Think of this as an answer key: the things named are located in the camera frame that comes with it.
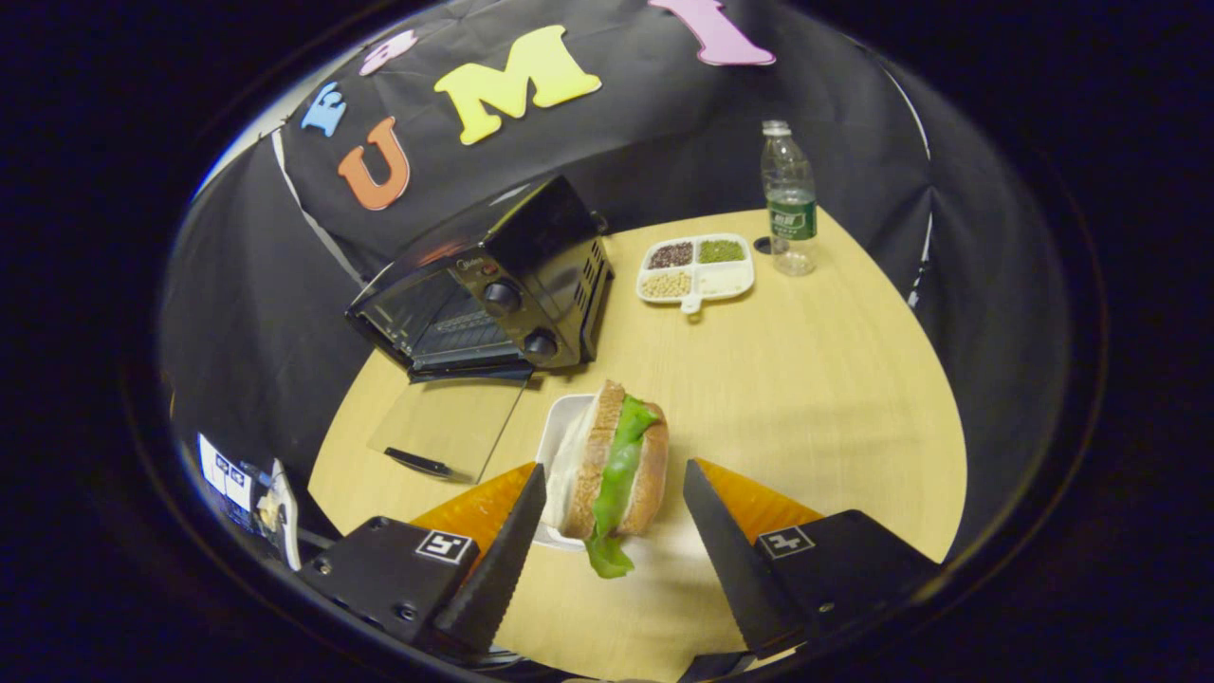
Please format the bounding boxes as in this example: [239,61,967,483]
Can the lettuce sandwich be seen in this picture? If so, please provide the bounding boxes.
[555,379,671,580]

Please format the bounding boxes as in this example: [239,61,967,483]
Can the white divided plate of grains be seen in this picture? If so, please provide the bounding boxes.
[635,233,757,315]

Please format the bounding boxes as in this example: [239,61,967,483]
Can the small white rectangular dish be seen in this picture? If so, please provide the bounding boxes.
[533,393,598,553]

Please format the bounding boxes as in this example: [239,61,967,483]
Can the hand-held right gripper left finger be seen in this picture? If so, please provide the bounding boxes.
[302,462,549,661]

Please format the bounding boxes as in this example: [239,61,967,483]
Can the clear plastic water bottle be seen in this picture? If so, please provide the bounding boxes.
[760,120,819,278]

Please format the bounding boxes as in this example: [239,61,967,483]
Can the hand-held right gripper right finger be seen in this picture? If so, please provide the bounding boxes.
[683,459,942,661]

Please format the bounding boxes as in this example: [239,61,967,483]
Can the black electric oven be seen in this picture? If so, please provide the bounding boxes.
[343,175,616,485]

